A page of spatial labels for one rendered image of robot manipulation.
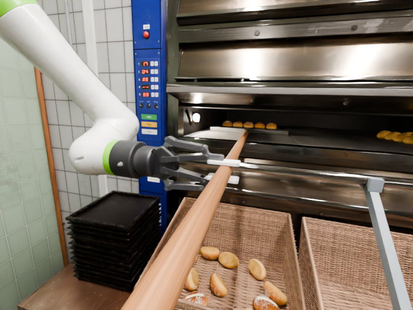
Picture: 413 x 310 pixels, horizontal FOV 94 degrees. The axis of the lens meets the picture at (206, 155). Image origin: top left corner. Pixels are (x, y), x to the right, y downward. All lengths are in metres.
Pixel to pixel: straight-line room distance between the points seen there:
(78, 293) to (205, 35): 1.22
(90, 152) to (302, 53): 0.87
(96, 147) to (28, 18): 0.30
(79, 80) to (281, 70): 0.74
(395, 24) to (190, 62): 0.80
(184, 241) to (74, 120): 1.29
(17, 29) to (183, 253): 0.56
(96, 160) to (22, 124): 1.04
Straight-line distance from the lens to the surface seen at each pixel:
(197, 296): 0.89
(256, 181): 0.98
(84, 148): 0.54
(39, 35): 0.61
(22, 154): 1.53
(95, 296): 1.05
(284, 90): 0.80
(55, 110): 1.52
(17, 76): 1.54
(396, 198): 1.15
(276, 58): 0.97
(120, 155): 0.48
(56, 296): 1.12
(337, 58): 1.01
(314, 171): 0.61
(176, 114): 1.02
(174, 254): 0.17
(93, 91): 0.60
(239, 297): 0.98
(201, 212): 0.23
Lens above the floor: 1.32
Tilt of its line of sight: 13 degrees down
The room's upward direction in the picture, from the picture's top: 2 degrees clockwise
